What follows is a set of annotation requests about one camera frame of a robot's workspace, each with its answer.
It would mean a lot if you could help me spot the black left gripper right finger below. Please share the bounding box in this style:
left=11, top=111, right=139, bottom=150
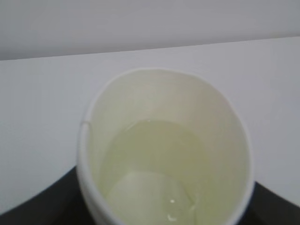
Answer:
left=239, top=182, right=300, bottom=225

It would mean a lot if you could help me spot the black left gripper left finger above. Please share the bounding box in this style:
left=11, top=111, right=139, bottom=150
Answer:
left=0, top=167, right=95, bottom=225

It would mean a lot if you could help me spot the white paper cup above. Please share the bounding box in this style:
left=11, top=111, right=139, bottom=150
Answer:
left=76, top=68, right=255, bottom=225

